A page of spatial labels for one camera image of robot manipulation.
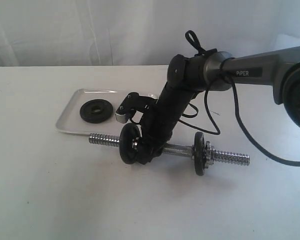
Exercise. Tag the white rectangular tray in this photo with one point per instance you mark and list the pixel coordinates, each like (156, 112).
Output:
(70, 121)

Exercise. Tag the chrome dumbbell bar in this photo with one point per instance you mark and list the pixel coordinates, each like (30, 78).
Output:
(240, 159)

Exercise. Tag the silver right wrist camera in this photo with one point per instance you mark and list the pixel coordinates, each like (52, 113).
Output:
(122, 114)

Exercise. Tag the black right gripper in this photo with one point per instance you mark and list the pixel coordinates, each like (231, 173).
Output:
(158, 122)

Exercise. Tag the white curtain backdrop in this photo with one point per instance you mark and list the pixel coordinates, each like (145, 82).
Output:
(140, 32)

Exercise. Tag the chrome spinlock collar nut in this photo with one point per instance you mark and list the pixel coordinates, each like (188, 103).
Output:
(209, 154)

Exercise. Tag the black plate right on bar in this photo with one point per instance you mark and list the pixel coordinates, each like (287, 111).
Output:
(200, 154)

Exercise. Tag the black plate on bar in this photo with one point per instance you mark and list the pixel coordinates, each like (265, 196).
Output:
(128, 143)
(200, 154)

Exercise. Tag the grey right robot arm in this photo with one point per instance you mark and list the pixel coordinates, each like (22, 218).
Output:
(217, 71)

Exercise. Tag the black weight plate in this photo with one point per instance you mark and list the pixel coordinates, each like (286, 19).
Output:
(96, 111)

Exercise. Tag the black plate left on bar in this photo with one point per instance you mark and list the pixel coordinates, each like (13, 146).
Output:
(128, 143)

